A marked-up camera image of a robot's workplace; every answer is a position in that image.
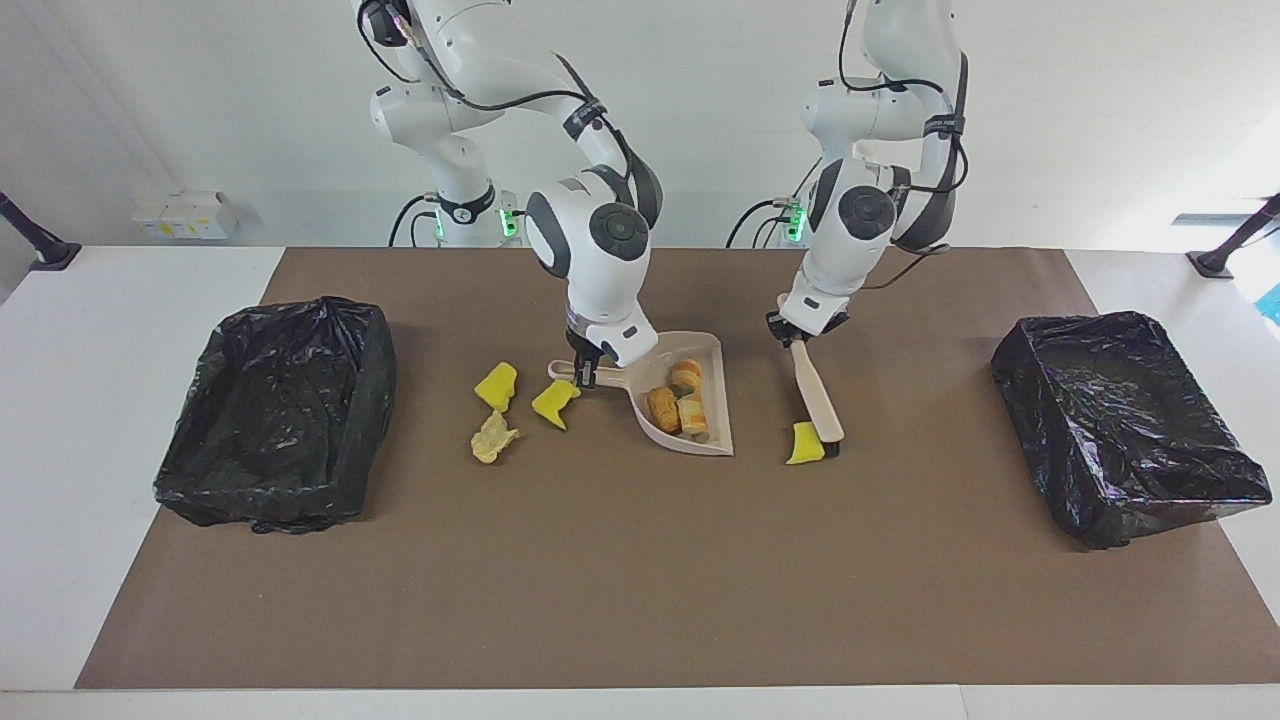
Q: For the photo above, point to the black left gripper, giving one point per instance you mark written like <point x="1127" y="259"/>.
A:
<point x="778" y="327"/>

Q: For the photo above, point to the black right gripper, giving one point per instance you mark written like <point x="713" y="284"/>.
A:
<point x="586" y="345"/>

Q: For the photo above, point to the yellow sponge piece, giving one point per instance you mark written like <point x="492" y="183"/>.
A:
<point x="496" y="386"/>
<point x="553" y="402"/>
<point x="803" y="445"/>

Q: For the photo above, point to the beige plastic dustpan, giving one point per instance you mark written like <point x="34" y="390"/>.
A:
<point x="715" y="380"/>

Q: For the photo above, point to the brown bread loaf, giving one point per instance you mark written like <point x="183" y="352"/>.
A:
<point x="663" y="408"/>

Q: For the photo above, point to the beige hand brush black bristles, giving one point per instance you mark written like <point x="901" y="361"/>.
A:
<point x="820" y="400"/>

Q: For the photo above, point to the pale striped bread piece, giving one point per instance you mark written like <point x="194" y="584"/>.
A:
<point x="686" y="375"/>

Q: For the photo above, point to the pale lumpy bread piece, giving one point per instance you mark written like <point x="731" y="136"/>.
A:
<point x="693" y="415"/>

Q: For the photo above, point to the pale food piece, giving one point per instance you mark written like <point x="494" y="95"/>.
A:
<point x="492" y="440"/>

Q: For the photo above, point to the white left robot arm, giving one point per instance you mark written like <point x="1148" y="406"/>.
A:
<point x="850" y="230"/>

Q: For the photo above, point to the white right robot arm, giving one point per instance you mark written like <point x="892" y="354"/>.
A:
<point x="600" y="240"/>

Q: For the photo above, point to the bin lined with black bag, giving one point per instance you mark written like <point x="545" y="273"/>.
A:
<point x="1120" y="430"/>
<point x="280" y="420"/>

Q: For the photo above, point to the brown table mat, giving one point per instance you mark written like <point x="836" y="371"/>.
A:
<point x="600" y="620"/>

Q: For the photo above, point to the white box with yellow label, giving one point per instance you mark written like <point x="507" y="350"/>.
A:
<point x="185" y="215"/>

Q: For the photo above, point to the blue object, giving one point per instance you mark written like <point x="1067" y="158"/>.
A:
<point x="1273" y="305"/>

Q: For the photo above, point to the black camera stand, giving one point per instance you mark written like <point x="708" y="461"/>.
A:
<point x="45" y="250"/>
<point x="1215" y="262"/>

